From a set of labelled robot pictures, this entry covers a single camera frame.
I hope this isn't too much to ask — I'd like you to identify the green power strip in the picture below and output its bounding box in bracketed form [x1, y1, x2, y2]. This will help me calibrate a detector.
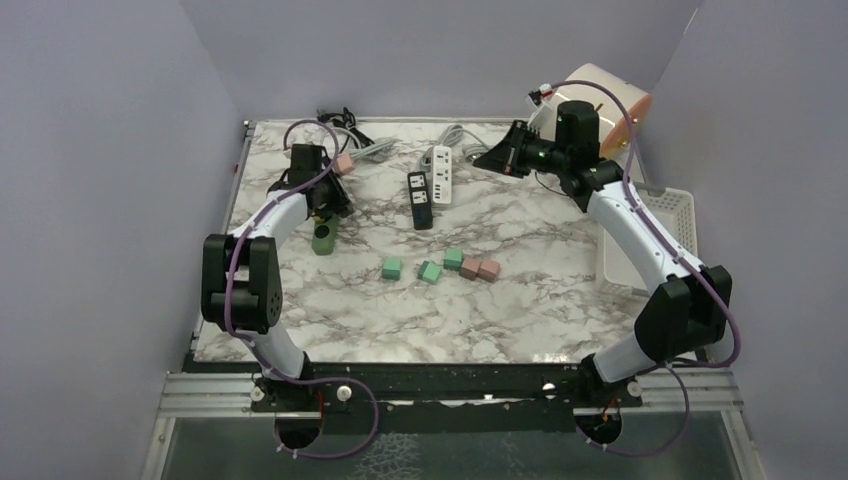
[311, 216, 340, 256]

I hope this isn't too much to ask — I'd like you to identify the grey coiled cable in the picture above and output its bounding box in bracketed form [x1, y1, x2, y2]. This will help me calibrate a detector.
[417, 124, 492, 170]

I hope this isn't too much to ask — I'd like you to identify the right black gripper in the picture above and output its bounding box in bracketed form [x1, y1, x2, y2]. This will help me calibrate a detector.
[473, 121, 570, 180]

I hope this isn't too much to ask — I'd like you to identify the black power strip middle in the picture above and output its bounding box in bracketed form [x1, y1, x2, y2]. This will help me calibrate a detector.
[407, 171, 433, 230]

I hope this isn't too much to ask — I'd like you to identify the white power strip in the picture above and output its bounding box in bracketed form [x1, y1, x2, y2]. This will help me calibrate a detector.
[431, 145, 453, 205]

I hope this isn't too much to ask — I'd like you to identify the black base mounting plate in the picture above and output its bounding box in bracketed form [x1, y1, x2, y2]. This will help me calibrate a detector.
[184, 360, 642, 437]

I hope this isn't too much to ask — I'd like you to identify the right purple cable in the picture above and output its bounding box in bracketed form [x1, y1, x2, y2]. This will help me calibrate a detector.
[539, 79, 743, 458]

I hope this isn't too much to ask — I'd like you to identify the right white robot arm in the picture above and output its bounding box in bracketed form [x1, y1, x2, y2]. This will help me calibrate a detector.
[473, 100, 732, 407]

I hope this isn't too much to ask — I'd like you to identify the aluminium rail frame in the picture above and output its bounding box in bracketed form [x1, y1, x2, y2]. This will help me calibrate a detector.
[142, 363, 764, 479]

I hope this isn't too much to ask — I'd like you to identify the black power cable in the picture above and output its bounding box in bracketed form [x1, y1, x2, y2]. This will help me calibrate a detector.
[316, 107, 376, 150]

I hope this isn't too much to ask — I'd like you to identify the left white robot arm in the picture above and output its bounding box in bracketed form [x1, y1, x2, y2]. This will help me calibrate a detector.
[200, 144, 353, 411]

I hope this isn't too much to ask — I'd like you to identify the pink plug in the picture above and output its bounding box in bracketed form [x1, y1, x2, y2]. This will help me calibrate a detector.
[458, 257, 481, 280]
[334, 152, 355, 176]
[477, 258, 501, 283]

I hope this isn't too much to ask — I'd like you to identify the white plastic basket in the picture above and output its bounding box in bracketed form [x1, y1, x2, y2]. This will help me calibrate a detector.
[595, 182, 698, 297]

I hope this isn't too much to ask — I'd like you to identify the green plug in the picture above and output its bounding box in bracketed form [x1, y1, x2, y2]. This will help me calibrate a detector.
[381, 257, 402, 281]
[442, 247, 464, 271]
[416, 261, 442, 285]

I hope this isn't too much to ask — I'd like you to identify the beige cylindrical container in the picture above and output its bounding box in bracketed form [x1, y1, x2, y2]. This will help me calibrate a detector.
[528, 63, 653, 157]

